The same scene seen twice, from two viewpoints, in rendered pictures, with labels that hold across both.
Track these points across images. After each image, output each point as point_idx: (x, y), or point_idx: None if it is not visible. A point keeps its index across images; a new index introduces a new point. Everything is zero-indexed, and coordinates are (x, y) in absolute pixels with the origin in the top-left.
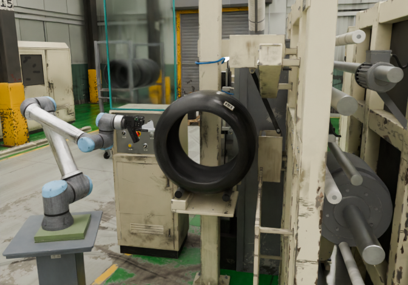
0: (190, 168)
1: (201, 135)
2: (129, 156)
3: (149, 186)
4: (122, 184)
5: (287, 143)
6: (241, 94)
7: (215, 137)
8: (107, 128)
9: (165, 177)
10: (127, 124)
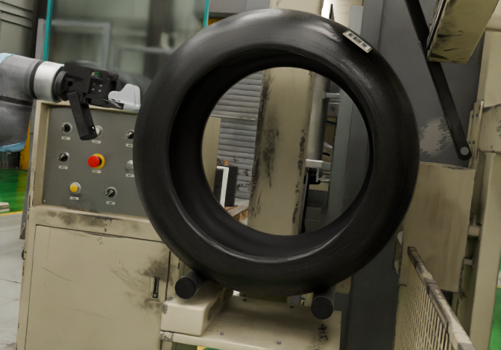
0: (221, 232)
1: (259, 154)
2: (69, 213)
3: (108, 292)
4: (42, 283)
5: (474, 200)
6: None
7: (295, 161)
8: (16, 92)
9: (150, 275)
10: (71, 86)
